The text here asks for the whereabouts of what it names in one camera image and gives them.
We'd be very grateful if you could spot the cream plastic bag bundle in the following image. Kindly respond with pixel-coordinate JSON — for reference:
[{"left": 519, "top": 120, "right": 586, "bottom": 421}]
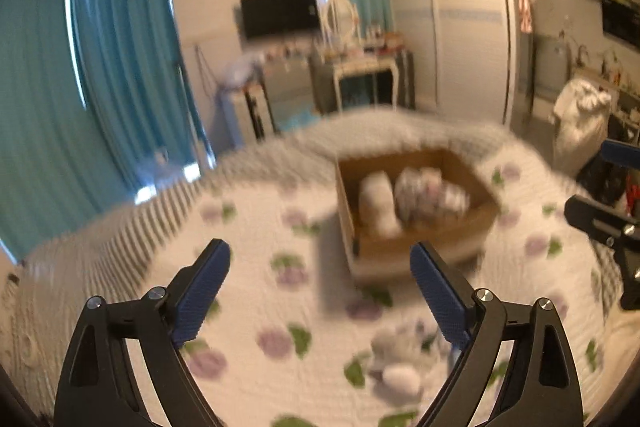
[{"left": 394, "top": 167, "right": 470, "bottom": 223}]

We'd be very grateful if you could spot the white towel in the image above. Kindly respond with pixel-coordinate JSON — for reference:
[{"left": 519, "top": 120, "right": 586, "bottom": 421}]
[{"left": 358, "top": 171, "right": 402, "bottom": 237}]

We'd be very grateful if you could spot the white clothes pile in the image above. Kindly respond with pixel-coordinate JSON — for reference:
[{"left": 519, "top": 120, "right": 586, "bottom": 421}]
[{"left": 551, "top": 77, "right": 617, "bottom": 178}]

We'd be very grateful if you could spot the steel washing machine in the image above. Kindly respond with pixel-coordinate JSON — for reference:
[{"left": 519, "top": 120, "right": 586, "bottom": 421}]
[{"left": 533, "top": 35, "right": 572, "bottom": 102}]

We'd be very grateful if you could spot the hanging pink white garment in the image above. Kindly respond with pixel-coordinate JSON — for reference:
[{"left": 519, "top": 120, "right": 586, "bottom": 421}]
[{"left": 518, "top": 0, "right": 535, "bottom": 34}]

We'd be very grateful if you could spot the cardboard box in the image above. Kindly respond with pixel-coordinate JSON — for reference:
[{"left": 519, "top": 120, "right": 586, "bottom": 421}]
[{"left": 335, "top": 147, "right": 500, "bottom": 283}]

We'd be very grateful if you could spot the teal curtain left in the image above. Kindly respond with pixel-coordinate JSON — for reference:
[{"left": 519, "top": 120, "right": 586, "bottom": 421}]
[{"left": 1, "top": 0, "right": 131, "bottom": 261}]

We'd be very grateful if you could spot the white sliding wardrobe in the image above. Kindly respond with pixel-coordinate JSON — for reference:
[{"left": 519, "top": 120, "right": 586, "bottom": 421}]
[{"left": 390, "top": 0, "right": 518, "bottom": 126}]

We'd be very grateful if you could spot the white dressing table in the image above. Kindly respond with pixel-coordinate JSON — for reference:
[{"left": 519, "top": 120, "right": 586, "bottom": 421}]
[{"left": 314, "top": 51, "right": 402, "bottom": 114}]

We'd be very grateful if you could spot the white suitcase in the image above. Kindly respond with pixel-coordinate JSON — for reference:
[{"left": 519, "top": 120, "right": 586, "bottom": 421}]
[{"left": 221, "top": 82, "right": 276, "bottom": 148}]

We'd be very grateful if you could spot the teal curtain middle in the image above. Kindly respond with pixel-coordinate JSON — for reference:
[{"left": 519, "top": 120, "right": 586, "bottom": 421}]
[{"left": 70, "top": 0, "right": 210, "bottom": 191}]

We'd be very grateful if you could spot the white vanity mirror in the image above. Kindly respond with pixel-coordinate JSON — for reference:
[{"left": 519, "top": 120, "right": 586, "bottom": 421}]
[{"left": 320, "top": 0, "right": 361, "bottom": 50}]

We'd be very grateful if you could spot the grey mini fridge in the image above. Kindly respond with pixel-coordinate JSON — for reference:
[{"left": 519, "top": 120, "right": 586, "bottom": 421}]
[{"left": 262, "top": 57, "right": 316, "bottom": 132}]

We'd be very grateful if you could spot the black wall television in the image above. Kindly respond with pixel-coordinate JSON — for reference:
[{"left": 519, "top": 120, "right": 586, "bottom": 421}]
[{"left": 240, "top": 0, "right": 320, "bottom": 39}]

